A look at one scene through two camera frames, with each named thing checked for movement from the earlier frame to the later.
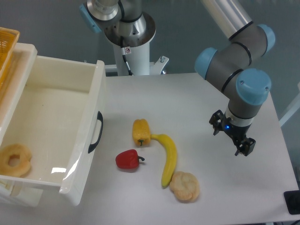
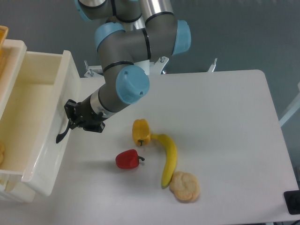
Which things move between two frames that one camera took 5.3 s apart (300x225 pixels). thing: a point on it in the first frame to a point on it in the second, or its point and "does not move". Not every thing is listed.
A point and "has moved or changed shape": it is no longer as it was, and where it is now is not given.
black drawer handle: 92,146 to 60,136
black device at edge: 292,199 does not move
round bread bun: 185,186 does not move
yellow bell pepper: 141,132 does not move
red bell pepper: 128,159 does not move
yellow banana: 172,158 does not move
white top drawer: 54,115 has moved or changed shape
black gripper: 237,132 to 85,117
